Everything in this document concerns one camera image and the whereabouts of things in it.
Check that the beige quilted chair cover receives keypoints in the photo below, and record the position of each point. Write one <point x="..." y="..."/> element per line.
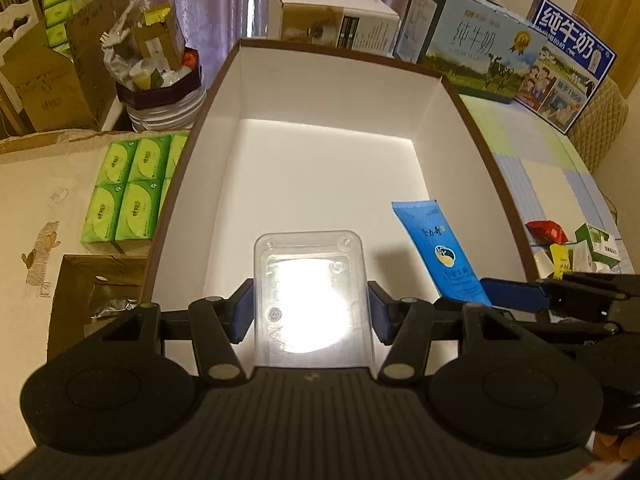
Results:
<point x="599" y="125"/>

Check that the brown cardboard carton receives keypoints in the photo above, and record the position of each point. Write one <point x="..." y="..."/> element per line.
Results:
<point x="58" y="92"/>

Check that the green tissue packs stack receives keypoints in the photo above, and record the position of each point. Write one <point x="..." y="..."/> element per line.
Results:
<point x="56" y="13"/>

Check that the blue cream tube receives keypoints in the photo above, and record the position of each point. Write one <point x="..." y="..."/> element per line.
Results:
<point x="440" y="251"/>

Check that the brown cardboard shoe box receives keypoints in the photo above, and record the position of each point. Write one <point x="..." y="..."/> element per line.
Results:
<point x="299" y="139"/>

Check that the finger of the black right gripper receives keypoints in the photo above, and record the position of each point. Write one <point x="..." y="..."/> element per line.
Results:
<point x="514" y="295"/>
<point x="585" y="279"/>

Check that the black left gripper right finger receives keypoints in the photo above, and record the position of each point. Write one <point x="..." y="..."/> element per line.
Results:
<point x="485" y="379"/>

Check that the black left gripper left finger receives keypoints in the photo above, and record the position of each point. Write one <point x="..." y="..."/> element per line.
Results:
<point x="138" y="379"/>

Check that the small open brown box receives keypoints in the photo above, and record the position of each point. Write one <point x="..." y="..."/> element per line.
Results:
<point x="85" y="286"/>

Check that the green cow milk carton box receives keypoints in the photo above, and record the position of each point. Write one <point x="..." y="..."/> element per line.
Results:
<point x="483" y="49"/>

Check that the checked bed sheet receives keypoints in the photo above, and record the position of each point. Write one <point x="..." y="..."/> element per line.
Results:
<point x="543" y="171"/>

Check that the white ointment box with parrot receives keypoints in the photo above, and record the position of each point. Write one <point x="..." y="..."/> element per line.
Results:
<point x="581" y="259"/>

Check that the green white spray medicine box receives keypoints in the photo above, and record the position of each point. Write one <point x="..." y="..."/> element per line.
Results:
<point x="602" y="245"/>

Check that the blue milk carton box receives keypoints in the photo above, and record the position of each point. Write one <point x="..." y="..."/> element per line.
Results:
<point x="569" y="68"/>

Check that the yellow snack packet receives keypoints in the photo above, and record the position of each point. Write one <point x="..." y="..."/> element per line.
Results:
<point x="561" y="259"/>

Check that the person's right hand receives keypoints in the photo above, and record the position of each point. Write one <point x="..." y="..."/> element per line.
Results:
<point x="617" y="449"/>

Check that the red snack packet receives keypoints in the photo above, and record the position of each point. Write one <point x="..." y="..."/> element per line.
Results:
<point x="546" y="232"/>

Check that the green tissue packs on floor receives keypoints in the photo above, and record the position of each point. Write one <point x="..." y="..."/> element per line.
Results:
<point x="129" y="194"/>

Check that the clear plastic case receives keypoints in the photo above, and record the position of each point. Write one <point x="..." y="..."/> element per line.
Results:
<point x="311" y="303"/>

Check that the white appliance box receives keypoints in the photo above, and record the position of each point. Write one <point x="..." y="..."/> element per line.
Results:
<point x="361" y="25"/>

